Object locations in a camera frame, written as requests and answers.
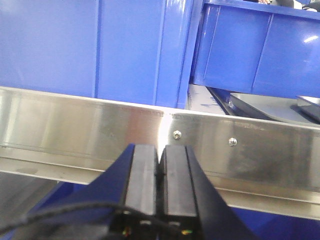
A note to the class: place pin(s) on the blue crate upper right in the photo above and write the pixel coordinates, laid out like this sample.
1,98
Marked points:
258,49

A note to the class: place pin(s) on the large blue crate behind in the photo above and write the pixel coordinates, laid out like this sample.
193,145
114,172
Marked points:
137,51

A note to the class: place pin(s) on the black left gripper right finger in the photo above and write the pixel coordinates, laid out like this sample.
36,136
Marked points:
191,202

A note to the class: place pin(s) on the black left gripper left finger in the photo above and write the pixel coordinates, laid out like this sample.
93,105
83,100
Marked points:
130,181

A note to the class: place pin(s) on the silver metal tray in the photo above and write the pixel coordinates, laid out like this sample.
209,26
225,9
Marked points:
271,108

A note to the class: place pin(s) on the stainless steel shelf rail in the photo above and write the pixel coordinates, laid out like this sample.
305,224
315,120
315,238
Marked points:
259,165

